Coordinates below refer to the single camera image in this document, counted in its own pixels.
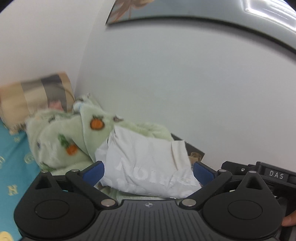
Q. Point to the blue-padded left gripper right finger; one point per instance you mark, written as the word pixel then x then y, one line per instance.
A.
pixel 212 182

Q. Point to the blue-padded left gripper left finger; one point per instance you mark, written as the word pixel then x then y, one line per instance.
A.
pixel 83 182

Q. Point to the person's hand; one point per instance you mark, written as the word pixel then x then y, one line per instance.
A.
pixel 289 220

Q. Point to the green fleece cartoon blanket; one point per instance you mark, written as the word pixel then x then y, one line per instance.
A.
pixel 61 141

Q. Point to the white printed storage bag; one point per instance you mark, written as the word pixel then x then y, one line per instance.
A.
pixel 146 166

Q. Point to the teal patterned bed sheet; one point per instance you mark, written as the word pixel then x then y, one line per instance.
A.
pixel 18 170

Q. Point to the beige plaid pillow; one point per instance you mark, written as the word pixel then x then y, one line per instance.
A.
pixel 22 99

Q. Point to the dark leaf wall painting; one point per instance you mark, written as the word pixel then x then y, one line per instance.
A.
pixel 121 11

